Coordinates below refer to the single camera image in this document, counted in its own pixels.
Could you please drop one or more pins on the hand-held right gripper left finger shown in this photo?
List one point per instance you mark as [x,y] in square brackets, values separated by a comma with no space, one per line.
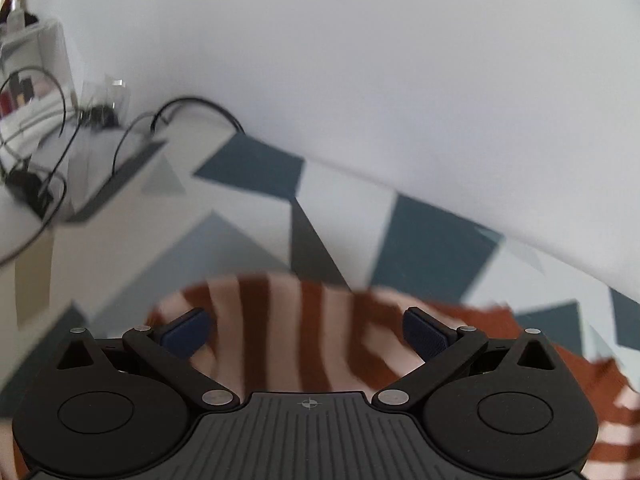
[184,332]

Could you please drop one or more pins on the clear cosmetics container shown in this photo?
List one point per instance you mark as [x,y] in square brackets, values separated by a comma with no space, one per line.
[50,50]

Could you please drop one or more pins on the small black hub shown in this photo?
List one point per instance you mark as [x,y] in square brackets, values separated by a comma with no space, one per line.
[27,185]

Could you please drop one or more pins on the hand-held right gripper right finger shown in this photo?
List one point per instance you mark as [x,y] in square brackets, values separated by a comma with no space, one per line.
[425,332]

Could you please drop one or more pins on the geometric patterned tablecloth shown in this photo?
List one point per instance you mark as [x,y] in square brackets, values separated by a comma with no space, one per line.
[240,240]

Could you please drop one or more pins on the dark flat adapter bar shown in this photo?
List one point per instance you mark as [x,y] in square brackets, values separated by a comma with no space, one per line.
[115,185]

